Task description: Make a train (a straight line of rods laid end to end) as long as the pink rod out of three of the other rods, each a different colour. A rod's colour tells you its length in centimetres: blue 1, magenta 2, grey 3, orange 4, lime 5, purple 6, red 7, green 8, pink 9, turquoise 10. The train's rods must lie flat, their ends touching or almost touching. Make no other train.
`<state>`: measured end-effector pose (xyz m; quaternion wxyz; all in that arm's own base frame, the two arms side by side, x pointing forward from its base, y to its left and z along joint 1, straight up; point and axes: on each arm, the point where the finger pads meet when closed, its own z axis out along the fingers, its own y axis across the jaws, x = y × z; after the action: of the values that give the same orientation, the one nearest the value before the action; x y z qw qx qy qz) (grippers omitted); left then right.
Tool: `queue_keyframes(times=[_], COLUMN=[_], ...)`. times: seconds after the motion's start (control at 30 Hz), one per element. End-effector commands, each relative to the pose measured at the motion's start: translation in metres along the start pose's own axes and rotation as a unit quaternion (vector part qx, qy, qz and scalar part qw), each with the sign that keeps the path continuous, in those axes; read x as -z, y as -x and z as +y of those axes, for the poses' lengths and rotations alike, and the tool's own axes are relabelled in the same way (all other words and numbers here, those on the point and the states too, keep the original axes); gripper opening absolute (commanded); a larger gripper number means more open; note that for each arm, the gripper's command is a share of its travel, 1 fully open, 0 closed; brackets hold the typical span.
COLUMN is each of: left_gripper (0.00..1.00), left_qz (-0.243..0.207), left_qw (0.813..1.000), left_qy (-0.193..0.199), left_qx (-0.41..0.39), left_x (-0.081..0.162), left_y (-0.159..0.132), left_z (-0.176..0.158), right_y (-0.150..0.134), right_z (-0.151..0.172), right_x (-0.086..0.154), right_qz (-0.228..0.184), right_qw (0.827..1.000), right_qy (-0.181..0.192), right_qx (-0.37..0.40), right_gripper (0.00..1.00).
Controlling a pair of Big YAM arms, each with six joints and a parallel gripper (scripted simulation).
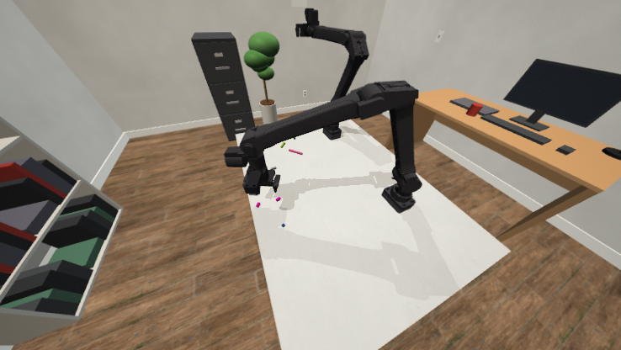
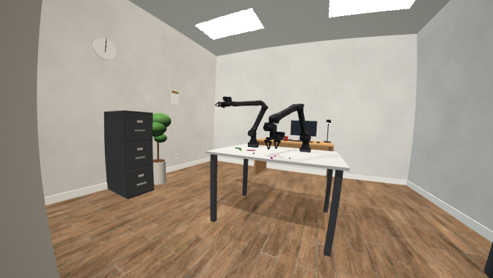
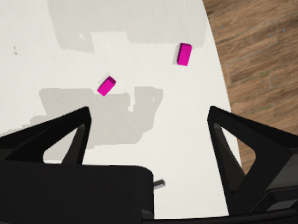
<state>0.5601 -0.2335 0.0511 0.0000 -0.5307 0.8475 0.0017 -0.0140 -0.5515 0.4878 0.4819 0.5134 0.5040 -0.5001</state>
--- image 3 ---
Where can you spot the small magenta block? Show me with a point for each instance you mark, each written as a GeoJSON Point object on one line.
{"type": "Point", "coordinates": [184, 54]}
{"type": "Point", "coordinates": [106, 86]}

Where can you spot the grey rod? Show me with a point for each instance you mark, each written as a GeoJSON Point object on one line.
{"type": "Point", "coordinates": [159, 184]}

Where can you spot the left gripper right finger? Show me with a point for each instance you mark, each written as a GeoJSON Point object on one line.
{"type": "Point", "coordinates": [275, 166]}

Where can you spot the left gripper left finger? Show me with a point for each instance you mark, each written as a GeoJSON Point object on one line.
{"type": "Point", "coordinates": [29, 144]}

